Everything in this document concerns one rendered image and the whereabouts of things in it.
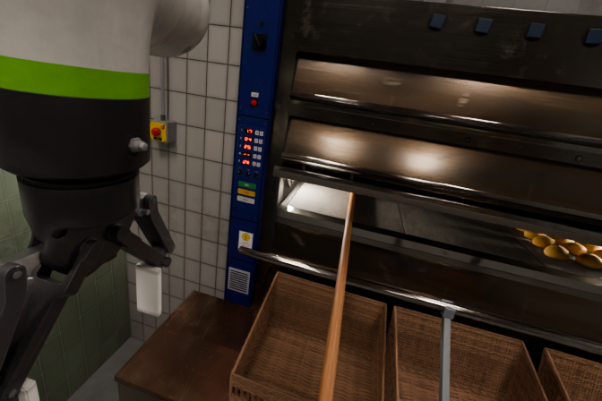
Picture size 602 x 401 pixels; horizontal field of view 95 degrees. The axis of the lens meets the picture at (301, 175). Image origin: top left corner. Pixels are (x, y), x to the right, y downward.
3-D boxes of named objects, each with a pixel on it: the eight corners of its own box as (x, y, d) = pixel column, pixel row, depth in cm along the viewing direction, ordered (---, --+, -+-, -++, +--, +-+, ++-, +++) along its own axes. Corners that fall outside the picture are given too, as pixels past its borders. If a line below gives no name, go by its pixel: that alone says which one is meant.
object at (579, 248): (492, 208, 181) (494, 200, 179) (575, 225, 172) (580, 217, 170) (547, 259, 124) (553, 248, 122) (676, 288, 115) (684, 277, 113)
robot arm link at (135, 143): (81, 104, 15) (184, 99, 23) (-90, 69, 16) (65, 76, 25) (90, 206, 17) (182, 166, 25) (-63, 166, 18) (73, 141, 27)
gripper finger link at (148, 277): (134, 264, 32) (139, 260, 33) (136, 311, 35) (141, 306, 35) (158, 271, 32) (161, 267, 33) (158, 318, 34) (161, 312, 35)
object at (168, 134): (159, 138, 139) (159, 117, 136) (176, 141, 137) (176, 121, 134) (148, 140, 132) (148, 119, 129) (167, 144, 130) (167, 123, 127)
